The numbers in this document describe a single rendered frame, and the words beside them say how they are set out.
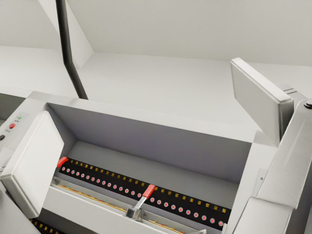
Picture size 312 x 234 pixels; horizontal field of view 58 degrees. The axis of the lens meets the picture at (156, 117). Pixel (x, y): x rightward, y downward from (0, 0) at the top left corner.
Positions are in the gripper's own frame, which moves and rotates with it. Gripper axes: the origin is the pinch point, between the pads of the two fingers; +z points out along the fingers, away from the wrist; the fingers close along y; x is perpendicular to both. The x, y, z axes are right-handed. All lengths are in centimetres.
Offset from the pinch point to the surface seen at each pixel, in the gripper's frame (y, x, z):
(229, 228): 6.8, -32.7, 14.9
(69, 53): -19, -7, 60
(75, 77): -20, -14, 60
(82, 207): -20.1, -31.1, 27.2
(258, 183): 14.4, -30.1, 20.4
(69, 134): -32, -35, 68
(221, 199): 10, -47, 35
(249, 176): 13.5, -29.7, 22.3
